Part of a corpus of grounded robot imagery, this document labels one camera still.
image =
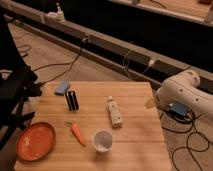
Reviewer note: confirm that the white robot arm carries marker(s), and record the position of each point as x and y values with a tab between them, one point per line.
183	88

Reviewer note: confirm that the white plastic bottle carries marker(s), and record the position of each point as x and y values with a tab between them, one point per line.
115	115

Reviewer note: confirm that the blue sponge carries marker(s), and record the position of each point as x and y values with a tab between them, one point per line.
62	88

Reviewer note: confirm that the orange toy carrot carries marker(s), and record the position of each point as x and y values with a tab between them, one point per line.
77	133

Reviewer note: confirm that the clear plastic cup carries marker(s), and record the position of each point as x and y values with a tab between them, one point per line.
102	141

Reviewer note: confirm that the blue box on floor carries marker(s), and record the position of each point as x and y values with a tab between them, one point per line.
178	109

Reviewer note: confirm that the black chair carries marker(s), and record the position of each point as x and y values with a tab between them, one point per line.
16	88

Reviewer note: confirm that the orange plate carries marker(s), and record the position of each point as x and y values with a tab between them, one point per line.
36	141

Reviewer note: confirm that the white object on rail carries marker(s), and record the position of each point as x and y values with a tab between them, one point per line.
58	15

